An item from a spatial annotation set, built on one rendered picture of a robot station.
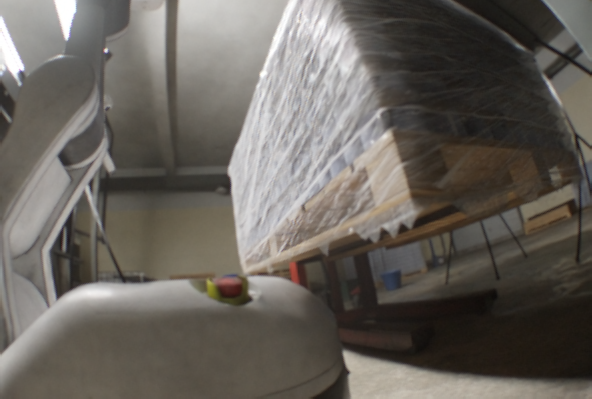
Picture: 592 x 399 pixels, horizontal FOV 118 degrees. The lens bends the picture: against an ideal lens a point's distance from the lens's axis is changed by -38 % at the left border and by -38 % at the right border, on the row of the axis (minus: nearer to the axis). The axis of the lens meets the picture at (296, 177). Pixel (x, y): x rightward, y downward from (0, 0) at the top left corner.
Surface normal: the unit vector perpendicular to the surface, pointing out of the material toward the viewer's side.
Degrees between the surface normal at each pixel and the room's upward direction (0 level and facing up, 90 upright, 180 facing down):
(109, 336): 90
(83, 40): 90
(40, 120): 89
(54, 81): 90
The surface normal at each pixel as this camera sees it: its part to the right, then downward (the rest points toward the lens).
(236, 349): 0.43, -0.40
